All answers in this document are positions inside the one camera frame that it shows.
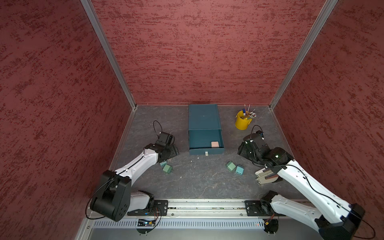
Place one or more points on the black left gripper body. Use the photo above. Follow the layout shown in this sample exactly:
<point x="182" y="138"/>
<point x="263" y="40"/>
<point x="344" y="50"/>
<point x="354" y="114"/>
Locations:
<point x="171" y="152"/>

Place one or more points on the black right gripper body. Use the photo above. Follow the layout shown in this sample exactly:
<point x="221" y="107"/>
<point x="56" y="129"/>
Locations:
<point x="251" y="155"/>

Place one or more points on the teal green plug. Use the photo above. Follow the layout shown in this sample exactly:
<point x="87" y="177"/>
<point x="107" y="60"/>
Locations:
<point x="163" y="163"/>

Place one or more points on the cyan blue plug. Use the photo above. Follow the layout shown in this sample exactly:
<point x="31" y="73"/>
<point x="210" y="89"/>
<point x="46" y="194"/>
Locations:
<point x="239" y="170"/>

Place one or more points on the teal drawer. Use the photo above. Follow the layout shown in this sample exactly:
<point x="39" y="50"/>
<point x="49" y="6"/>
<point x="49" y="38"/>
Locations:
<point x="200" y="142"/>

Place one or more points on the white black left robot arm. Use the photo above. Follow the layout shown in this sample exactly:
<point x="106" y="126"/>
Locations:
<point x="114" y="197"/>

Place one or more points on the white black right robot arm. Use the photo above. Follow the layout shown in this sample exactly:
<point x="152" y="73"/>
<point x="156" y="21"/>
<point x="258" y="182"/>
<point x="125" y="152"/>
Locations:
<point x="330" y="216"/>

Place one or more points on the dark teal drawer cabinet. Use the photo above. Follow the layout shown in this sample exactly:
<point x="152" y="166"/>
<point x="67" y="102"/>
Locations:
<point x="204" y="117"/>

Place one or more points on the dark green plug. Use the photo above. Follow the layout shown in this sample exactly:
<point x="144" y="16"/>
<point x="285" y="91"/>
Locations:
<point x="167" y="168"/>

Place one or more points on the light green plug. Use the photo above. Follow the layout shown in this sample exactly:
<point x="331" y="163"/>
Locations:
<point x="231" y="166"/>

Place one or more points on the yellow pen cup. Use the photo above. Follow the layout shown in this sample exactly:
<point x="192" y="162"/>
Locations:
<point x="242" y="123"/>

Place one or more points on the pens in cup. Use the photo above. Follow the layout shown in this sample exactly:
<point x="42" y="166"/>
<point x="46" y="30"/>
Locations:
<point x="247" y="114"/>

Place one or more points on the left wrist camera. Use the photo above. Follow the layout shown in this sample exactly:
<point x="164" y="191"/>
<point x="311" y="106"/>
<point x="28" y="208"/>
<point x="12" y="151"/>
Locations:
<point x="165" y="140"/>

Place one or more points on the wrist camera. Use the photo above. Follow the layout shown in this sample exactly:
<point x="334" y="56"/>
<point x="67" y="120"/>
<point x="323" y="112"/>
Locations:
<point x="255" y="136"/>
<point x="165" y="140"/>

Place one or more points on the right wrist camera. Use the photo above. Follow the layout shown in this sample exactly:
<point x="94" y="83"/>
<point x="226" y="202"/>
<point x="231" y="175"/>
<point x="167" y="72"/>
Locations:
<point x="255" y="136"/>

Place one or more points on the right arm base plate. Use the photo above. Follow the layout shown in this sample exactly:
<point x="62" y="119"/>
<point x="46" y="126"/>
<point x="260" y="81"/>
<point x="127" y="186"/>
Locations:
<point x="258" y="208"/>

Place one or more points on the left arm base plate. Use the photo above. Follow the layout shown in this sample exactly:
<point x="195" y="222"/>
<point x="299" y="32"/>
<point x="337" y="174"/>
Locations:
<point x="155" y="208"/>

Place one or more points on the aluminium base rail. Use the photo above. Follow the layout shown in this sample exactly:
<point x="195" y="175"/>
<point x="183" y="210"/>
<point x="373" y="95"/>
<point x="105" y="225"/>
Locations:
<point x="190" y="214"/>

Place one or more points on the right aluminium corner post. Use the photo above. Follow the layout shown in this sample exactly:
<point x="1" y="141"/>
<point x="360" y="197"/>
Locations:
<point x="316" y="28"/>

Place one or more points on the aluminium corner post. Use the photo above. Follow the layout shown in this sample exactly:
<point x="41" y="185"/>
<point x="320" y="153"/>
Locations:
<point x="316" y="28"/>
<point x="92" y="16"/>

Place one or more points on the left aluminium corner post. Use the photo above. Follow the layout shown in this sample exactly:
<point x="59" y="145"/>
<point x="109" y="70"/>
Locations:
<point x="92" y="16"/>

